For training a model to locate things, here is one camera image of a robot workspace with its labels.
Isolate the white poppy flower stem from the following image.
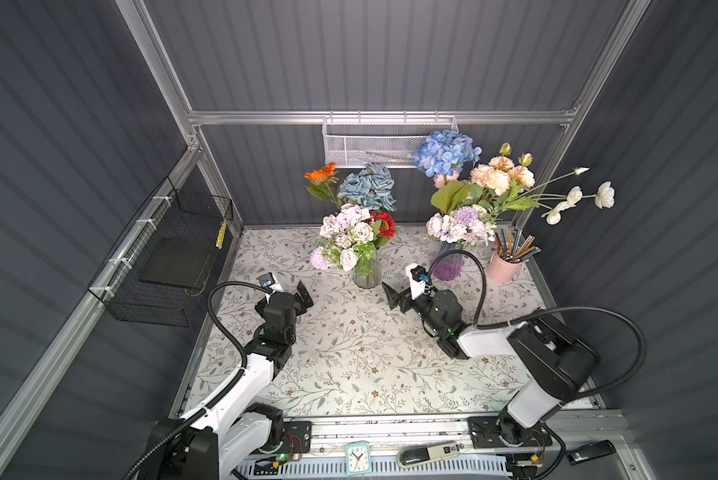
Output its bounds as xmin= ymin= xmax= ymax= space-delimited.
xmin=508 ymin=167 xmax=616 ymax=226

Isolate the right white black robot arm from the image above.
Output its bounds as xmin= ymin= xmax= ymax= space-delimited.
xmin=382 ymin=282 xmax=600 ymax=446

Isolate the black corrugated cable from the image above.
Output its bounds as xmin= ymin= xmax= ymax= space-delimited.
xmin=426 ymin=248 xmax=648 ymax=402
xmin=118 ymin=280 xmax=276 ymax=480

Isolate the blue hydrangea flower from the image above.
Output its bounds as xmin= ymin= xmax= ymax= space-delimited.
xmin=412 ymin=130 xmax=482 ymax=180

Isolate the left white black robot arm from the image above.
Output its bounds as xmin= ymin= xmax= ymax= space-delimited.
xmin=123 ymin=273 xmax=314 ymax=479

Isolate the orange flower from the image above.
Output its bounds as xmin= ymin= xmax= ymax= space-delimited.
xmin=304 ymin=162 xmax=341 ymax=207

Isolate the right black corrugated cable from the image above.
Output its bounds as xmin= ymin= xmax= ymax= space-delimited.
xmin=426 ymin=248 xmax=648 ymax=402

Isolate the lilac small blossom sprig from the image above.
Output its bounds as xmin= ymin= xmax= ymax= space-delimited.
xmin=426 ymin=205 xmax=497 ymax=246

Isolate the red flower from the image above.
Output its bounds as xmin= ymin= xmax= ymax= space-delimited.
xmin=370 ymin=211 xmax=396 ymax=249

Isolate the blue purple glass vase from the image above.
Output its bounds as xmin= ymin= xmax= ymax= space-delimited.
xmin=432 ymin=241 xmax=465 ymax=281

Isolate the black wire basket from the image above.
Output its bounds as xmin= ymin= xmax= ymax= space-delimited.
xmin=88 ymin=182 xmax=234 ymax=328

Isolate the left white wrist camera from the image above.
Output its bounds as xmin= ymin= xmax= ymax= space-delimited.
xmin=257 ymin=272 xmax=284 ymax=295

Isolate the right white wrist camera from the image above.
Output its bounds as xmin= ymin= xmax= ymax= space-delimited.
xmin=405 ymin=263 xmax=434 ymax=300

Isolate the pale pink peony flower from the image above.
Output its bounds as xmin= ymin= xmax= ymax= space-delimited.
xmin=470 ymin=143 xmax=515 ymax=196

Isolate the pink pencil cup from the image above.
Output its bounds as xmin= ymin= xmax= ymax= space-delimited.
xmin=485 ymin=251 xmax=523 ymax=285

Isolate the purple pompom flower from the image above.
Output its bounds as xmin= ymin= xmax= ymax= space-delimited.
xmin=310 ymin=246 xmax=332 ymax=270

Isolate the grey stapler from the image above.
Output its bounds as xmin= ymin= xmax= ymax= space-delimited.
xmin=396 ymin=442 xmax=461 ymax=469

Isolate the cream peach rose stem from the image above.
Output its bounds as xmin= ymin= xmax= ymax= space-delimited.
xmin=508 ymin=153 xmax=535 ymax=189

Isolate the white wire mesh basket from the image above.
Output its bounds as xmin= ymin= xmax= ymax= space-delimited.
xmin=321 ymin=113 xmax=459 ymax=169

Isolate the left black corrugated cable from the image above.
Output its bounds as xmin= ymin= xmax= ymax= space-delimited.
xmin=118 ymin=280 xmax=276 ymax=480

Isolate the small green alarm clock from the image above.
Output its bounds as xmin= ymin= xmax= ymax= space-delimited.
xmin=344 ymin=441 xmax=373 ymax=476

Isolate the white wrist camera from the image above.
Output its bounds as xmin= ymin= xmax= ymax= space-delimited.
xmin=257 ymin=272 xmax=284 ymax=295
xmin=405 ymin=263 xmax=434 ymax=300

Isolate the floral patterned table mat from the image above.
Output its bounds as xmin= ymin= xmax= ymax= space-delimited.
xmin=181 ymin=224 xmax=594 ymax=418

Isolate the light blue flower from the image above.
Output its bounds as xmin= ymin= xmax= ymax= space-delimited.
xmin=337 ymin=163 xmax=396 ymax=212

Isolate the pink rose stem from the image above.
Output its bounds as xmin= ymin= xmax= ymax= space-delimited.
xmin=433 ymin=171 xmax=459 ymax=189

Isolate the black flat device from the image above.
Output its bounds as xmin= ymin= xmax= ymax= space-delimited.
xmin=566 ymin=440 xmax=617 ymax=466

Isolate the clear ribbed glass vase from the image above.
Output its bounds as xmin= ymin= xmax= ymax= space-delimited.
xmin=353 ymin=257 xmax=382 ymax=289

